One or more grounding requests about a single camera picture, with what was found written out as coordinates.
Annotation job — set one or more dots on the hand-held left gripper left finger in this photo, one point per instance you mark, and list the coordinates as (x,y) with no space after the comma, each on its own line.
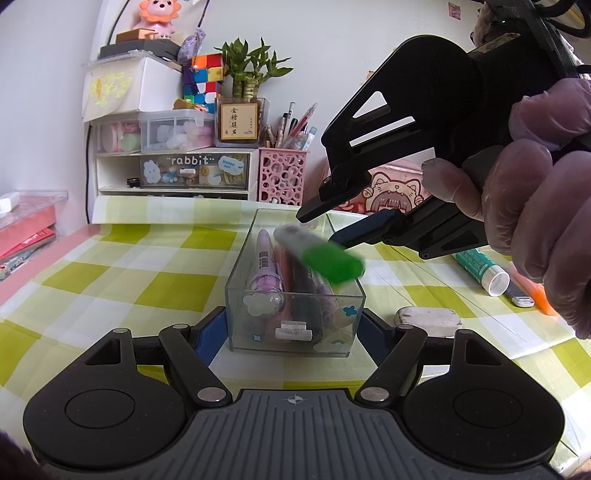
(214,332)

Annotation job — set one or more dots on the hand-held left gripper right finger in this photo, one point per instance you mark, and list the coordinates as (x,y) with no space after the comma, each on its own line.
(371,337)

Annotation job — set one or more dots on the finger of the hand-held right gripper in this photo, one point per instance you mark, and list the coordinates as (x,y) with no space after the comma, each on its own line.
(344,182)
(364,228)

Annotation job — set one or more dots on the clear plastic pen box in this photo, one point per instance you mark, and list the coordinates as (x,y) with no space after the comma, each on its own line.
(238,323)

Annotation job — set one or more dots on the green highlighter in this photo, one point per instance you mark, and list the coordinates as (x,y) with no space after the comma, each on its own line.
(332,263)

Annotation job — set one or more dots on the grey eraser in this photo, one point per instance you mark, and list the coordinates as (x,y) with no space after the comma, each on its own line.
(427,318)

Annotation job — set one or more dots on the purple pen with clear barrel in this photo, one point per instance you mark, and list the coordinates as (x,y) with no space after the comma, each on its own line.
(325,295)

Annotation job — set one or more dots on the black marker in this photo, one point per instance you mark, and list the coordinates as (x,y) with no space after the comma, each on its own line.
(302,290)

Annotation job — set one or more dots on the purple highlighter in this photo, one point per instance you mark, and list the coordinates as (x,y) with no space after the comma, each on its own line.
(264,263)

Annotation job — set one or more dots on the pink pen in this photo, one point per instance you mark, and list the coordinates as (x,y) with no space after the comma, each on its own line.
(280,267)

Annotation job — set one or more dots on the green white glue stick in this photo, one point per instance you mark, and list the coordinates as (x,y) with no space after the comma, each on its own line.
(480,270)

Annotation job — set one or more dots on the orange highlighter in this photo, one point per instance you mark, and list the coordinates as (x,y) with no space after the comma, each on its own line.
(542,300)

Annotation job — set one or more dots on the person's right hand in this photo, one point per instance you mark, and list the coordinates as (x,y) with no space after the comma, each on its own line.
(545,207)

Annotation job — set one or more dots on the pink cartoon pencil case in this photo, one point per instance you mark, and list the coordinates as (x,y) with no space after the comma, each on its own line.
(388,189)

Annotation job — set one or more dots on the pink perforated pen holder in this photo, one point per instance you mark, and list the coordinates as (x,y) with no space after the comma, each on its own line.
(282,177)

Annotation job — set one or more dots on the bunch of pens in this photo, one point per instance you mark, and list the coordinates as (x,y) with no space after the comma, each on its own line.
(291,131)

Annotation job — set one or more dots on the green checkered tablecloth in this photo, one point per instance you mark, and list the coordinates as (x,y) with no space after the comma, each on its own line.
(138,277)

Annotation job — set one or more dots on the glass vase with label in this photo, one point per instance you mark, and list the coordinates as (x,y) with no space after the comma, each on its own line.
(238,122)

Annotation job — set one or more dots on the lucky bamboo plant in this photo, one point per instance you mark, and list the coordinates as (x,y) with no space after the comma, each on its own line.
(244,69)

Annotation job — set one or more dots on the colourful puzzle cube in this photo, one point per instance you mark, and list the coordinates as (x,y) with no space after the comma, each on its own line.
(203,94)
(207,68)

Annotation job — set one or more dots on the small black clip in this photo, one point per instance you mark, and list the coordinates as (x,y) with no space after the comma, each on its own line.
(134,182)

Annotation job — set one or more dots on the small orange figurine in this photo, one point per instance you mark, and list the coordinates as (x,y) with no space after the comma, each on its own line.
(189,105)

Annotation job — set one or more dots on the large clear storage box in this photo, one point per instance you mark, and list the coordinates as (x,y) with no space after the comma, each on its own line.
(178,134)

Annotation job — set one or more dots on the white drawer organizer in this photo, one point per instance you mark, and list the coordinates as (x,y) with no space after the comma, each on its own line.
(115,173)

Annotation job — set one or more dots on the colourful picture book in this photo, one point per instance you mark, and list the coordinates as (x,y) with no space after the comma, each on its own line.
(23,261)

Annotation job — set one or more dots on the purple hanging sachet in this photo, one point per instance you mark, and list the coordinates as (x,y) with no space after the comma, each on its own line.
(190,46)

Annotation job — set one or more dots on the white storage box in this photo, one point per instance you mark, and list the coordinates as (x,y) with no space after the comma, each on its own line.
(157,87)

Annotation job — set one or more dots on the clear plastic case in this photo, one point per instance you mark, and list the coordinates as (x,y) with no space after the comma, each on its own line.
(41,203)

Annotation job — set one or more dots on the small clear storage box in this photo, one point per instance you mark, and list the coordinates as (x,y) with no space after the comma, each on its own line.
(115,137)

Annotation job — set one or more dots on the white charger plug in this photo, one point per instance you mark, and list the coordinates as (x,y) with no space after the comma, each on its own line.
(9,203)

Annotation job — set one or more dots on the dark grey case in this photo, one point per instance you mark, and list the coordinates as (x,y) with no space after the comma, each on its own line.
(138,50)

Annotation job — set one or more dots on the pink lion toy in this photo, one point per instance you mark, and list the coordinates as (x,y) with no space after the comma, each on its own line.
(157,16)

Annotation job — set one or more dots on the brown wooden block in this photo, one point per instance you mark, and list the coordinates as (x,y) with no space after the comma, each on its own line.
(134,36)

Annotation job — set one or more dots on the cartoon wall sticker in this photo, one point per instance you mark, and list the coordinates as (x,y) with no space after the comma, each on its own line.
(455,10)

